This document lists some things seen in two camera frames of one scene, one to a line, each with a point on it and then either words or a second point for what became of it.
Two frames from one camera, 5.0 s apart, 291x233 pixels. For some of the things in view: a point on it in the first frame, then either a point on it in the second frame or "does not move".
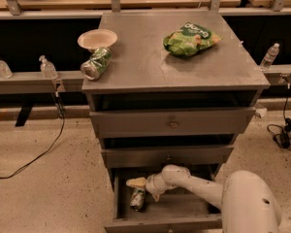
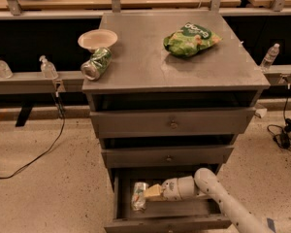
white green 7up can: x=137 y=198 does not move
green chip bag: x=188 y=41 does not move
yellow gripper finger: x=138 y=182 -> x=154 y=190
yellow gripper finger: x=156 y=197 -> x=156 y=199
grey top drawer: x=209 y=121 does not move
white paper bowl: x=96 y=38 does not move
